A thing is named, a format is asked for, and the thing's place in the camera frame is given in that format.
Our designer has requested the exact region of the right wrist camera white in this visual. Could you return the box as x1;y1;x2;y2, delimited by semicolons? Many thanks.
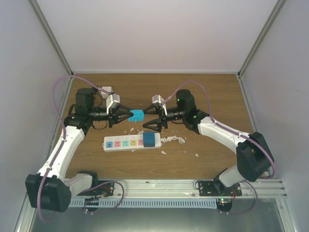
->
152;94;167;116

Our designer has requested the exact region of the white cube adapter tiger sticker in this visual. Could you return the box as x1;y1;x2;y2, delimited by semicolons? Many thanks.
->
100;86;113;99

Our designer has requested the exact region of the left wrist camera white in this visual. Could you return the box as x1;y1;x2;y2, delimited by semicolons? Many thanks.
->
106;93;120;113

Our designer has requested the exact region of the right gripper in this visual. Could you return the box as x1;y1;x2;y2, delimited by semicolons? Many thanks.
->
143;104;186;132

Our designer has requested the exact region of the blue cube adapter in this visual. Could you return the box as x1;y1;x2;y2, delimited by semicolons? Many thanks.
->
142;132;155;147

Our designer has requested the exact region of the light blue adapter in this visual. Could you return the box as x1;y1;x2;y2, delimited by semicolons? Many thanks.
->
128;109;144;122

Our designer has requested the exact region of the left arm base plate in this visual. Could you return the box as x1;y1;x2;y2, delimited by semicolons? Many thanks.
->
78;183;114;198

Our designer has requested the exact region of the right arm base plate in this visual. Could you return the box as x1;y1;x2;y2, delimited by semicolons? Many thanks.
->
195;180;242;197

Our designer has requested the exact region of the white power strip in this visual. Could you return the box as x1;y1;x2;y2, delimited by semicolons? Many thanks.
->
102;133;161;152

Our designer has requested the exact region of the purple cable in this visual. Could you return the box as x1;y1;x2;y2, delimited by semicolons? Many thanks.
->
161;80;277;216
37;75;125;222

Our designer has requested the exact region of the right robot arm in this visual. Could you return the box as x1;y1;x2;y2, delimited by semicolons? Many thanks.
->
143;89;275;196

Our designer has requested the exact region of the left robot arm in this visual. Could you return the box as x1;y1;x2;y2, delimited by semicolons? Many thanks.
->
25;88;133;212

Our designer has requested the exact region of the aluminium front rail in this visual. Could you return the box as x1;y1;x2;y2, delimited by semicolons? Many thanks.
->
26;177;287;199

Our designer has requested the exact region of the white coiled strip cord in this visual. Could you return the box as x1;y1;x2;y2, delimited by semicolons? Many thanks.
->
160;135;187;145

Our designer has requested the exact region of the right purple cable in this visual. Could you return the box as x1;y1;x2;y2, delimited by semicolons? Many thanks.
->
161;80;277;216

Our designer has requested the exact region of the slotted cable duct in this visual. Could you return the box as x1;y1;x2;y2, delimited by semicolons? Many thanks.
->
69;198;217;209

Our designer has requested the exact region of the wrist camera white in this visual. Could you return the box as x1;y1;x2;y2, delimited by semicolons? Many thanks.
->
106;93;120;113
152;94;167;116

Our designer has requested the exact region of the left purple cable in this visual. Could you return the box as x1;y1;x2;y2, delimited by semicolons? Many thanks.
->
37;75;125;222

